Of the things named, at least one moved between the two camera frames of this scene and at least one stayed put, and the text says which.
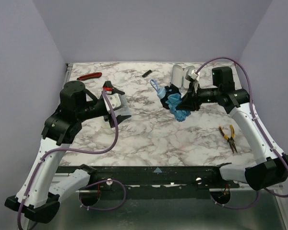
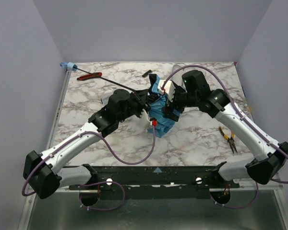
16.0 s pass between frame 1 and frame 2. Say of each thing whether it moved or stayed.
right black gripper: moved
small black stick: stayed
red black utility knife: stayed
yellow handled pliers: stayed
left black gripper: moved
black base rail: stayed
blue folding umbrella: moved
